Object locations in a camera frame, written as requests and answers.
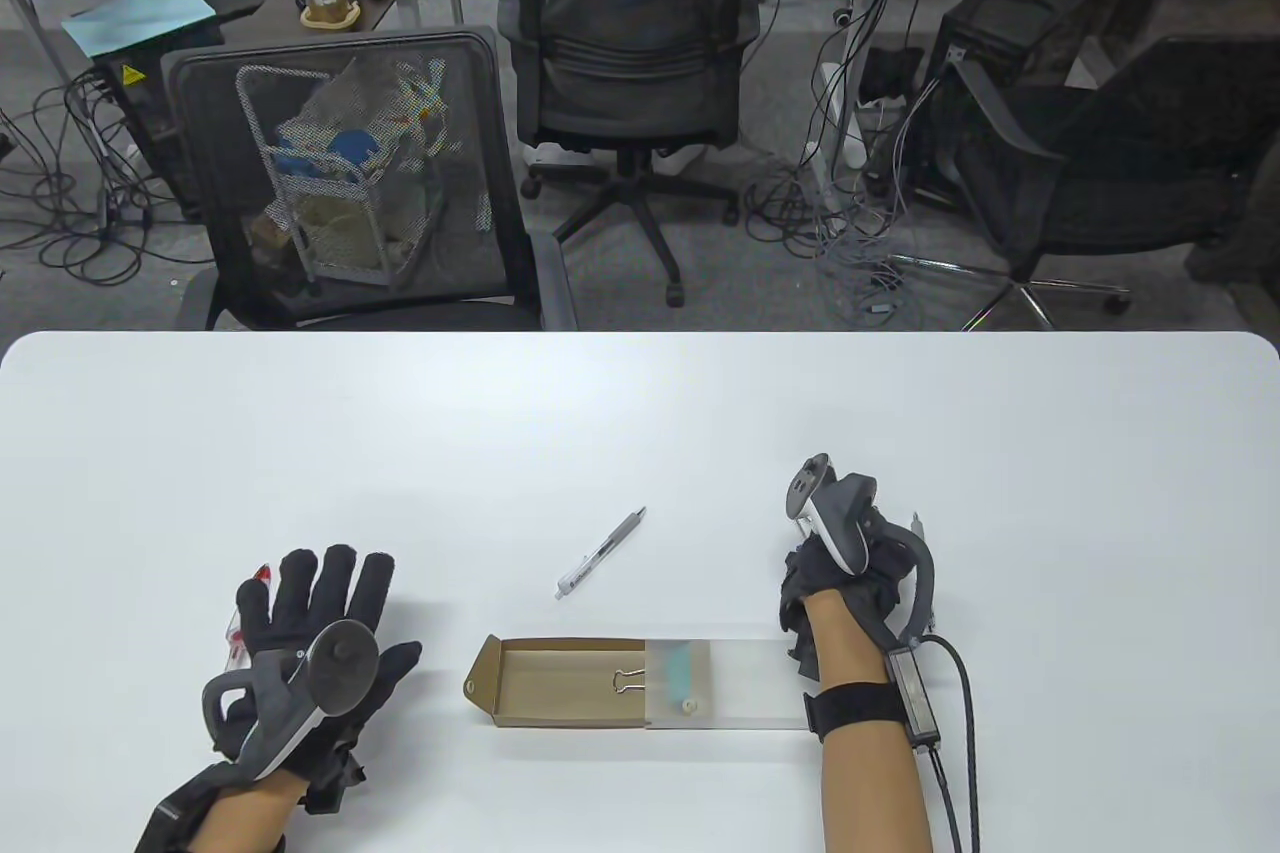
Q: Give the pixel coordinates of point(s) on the person's right hand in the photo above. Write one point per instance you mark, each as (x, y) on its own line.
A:
(880, 598)

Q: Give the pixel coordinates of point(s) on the person's left hand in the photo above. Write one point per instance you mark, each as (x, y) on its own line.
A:
(330, 593)

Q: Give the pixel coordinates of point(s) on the grey tracking controller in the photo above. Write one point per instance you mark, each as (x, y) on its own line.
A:
(340, 663)
(835, 523)

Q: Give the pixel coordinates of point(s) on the green binder clip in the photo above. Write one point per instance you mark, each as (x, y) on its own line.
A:
(672, 673)

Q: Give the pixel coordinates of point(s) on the tan snap-button pencil case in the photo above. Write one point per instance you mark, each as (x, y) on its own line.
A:
(560, 683)

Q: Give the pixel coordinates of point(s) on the person's left forearm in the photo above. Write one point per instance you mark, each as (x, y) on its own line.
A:
(255, 808)

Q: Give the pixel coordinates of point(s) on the person's right forearm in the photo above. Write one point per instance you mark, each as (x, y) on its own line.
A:
(870, 793)

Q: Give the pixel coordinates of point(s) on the clear pen with red cap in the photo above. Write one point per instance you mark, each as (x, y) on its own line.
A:
(262, 575)

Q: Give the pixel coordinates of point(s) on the grey retractable pen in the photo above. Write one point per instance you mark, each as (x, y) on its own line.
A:
(600, 553)

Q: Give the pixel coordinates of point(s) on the dark chair with chrome base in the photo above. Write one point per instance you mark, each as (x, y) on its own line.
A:
(1100, 193)

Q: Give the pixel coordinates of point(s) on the black mesh-back chair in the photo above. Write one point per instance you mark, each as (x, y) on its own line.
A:
(190, 153)

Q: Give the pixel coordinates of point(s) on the black cabinet with yellow label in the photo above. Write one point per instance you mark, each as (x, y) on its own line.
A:
(140, 123)

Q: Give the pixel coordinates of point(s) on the black swivel office chair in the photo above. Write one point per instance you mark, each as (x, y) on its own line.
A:
(640, 43)

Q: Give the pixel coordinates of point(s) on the teal flat board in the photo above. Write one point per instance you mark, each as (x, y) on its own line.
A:
(140, 18)

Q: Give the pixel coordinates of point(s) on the black wrist camera unit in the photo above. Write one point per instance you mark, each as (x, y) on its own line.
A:
(175, 813)
(915, 698)

